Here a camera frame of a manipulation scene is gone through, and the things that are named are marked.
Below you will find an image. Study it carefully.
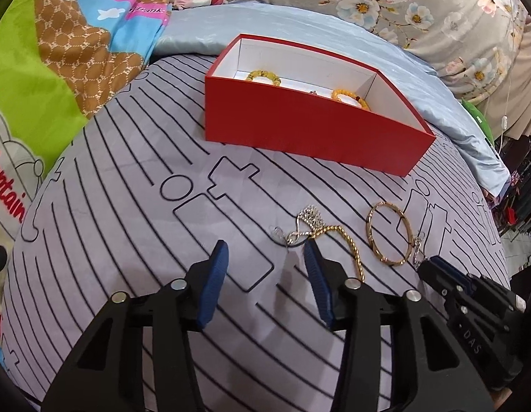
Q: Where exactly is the opaque yellow bead bracelet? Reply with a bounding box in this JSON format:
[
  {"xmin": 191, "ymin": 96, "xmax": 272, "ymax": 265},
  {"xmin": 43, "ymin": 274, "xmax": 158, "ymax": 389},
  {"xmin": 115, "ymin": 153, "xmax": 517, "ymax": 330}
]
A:
[{"xmin": 331, "ymin": 88, "xmax": 372, "ymax": 112}]

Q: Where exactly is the red cardboard box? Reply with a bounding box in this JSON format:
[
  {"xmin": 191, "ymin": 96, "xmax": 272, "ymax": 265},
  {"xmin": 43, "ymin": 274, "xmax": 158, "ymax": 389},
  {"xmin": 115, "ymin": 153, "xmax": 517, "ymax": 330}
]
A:
[{"xmin": 204, "ymin": 33, "xmax": 438, "ymax": 178}]

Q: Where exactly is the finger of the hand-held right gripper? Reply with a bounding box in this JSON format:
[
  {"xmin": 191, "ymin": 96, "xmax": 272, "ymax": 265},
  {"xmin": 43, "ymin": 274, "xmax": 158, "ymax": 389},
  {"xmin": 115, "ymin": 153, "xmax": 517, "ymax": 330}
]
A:
[
  {"xmin": 430, "ymin": 255, "xmax": 485, "ymax": 293},
  {"xmin": 417, "ymin": 260, "xmax": 457, "ymax": 300}
]

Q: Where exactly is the colourful cartoon monkey blanket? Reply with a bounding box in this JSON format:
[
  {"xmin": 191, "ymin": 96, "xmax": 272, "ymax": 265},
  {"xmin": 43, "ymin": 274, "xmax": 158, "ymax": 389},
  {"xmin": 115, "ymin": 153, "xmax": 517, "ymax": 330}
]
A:
[{"xmin": 0, "ymin": 0, "xmax": 174, "ymax": 348}]

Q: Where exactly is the green object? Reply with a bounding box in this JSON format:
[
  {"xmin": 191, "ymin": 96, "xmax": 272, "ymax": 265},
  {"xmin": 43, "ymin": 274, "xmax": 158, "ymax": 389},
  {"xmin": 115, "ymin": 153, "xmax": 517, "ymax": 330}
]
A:
[{"xmin": 460, "ymin": 99, "xmax": 495, "ymax": 149}]

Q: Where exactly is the gold bead chain bracelet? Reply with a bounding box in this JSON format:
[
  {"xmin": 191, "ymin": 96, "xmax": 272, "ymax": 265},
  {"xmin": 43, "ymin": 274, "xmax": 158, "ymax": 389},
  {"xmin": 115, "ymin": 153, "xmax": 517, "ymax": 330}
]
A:
[{"xmin": 310, "ymin": 224, "xmax": 366, "ymax": 284}]

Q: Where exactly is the beige curtain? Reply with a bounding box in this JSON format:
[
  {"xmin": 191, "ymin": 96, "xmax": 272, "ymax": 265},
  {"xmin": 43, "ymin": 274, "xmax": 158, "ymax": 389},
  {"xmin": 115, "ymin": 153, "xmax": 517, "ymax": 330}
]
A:
[{"xmin": 503, "ymin": 9, "xmax": 531, "ymax": 138}]

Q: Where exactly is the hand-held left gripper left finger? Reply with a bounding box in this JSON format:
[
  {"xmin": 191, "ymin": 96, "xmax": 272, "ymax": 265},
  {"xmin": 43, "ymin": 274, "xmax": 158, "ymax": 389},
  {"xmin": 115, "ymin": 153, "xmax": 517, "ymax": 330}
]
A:
[{"xmin": 41, "ymin": 239, "xmax": 229, "ymax": 412}]

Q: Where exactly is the translucent yellow bead bracelet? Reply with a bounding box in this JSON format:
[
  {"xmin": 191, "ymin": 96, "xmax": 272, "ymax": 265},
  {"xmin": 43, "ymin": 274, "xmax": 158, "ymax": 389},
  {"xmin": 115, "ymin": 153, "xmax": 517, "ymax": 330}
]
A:
[{"xmin": 246, "ymin": 70, "xmax": 283, "ymax": 87}]

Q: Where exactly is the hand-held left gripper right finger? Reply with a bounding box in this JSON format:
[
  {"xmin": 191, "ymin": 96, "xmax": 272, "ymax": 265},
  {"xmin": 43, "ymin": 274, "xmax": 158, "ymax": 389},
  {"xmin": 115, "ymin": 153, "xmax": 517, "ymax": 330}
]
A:
[{"xmin": 303, "ymin": 238, "xmax": 493, "ymax": 412}]

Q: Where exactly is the gold bangle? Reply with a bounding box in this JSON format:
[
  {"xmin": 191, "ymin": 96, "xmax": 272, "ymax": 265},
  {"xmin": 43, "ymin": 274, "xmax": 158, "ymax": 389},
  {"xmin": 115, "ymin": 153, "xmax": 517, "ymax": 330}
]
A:
[{"xmin": 367, "ymin": 201, "xmax": 414, "ymax": 267}]

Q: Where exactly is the white cable with switch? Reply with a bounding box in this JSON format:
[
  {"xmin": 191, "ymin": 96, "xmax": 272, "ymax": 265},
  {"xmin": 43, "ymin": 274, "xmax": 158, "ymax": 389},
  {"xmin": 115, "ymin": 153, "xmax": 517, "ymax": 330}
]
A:
[{"xmin": 497, "ymin": 64, "xmax": 512, "ymax": 155}]

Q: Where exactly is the floral grey pillow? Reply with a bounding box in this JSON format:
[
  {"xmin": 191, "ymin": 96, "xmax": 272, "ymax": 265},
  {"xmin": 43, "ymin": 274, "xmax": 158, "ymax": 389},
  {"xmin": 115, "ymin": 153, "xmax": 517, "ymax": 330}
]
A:
[{"xmin": 214, "ymin": 0, "xmax": 528, "ymax": 91}]

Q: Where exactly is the grey striped bedsheet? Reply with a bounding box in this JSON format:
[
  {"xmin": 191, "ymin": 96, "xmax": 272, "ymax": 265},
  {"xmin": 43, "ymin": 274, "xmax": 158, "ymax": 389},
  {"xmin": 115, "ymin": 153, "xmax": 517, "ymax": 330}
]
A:
[{"xmin": 1, "ymin": 54, "xmax": 512, "ymax": 412}]

